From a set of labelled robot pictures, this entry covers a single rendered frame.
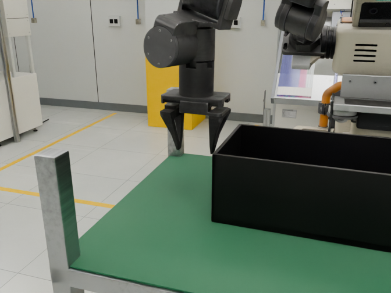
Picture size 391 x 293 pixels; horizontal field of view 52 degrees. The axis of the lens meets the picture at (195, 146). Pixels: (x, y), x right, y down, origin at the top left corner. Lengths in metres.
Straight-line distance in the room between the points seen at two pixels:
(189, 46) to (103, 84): 4.74
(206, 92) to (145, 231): 0.23
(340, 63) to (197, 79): 0.58
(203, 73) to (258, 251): 0.28
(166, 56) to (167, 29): 0.04
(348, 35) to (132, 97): 4.21
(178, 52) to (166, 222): 0.26
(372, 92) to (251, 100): 3.59
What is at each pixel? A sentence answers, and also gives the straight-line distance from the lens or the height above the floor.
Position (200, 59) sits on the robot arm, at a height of 1.19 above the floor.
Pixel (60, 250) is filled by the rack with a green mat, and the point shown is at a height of 0.97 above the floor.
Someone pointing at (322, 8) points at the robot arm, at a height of 1.26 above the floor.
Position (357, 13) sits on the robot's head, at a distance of 1.10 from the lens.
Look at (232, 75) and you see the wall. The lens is 4.65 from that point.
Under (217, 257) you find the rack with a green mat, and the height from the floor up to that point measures 0.95.
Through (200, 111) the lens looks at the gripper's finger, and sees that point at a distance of 0.63.
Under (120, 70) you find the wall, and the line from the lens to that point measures 5.14.
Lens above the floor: 1.26
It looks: 19 degrees down
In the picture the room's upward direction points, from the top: straight up
